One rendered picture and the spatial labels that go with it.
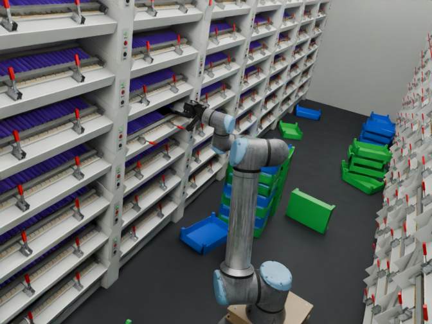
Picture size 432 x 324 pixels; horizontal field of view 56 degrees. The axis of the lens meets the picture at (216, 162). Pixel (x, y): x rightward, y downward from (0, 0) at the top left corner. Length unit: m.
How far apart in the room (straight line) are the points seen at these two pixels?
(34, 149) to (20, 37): 0.37
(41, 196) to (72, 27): 0.59
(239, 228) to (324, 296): 0.92
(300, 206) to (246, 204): 1.29
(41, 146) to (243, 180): 0.76
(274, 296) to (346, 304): 0.70
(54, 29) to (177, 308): 1.42
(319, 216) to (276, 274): 1.11
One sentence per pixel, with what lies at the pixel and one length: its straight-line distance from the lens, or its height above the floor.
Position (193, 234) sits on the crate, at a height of 0.00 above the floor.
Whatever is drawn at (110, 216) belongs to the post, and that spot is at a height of 0.45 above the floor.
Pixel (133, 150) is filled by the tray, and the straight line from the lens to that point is 1.92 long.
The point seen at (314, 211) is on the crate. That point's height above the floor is 0.13.
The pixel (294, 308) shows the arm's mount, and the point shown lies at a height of 0.14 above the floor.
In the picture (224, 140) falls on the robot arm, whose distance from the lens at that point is 2.17.
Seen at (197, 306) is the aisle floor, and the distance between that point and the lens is 2.19.
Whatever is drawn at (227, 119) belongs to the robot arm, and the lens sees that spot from 2.12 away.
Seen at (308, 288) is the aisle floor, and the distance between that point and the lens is 2.47.
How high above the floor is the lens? 1.60
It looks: 27 degrees down
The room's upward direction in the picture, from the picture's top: 10 degrees clockwise
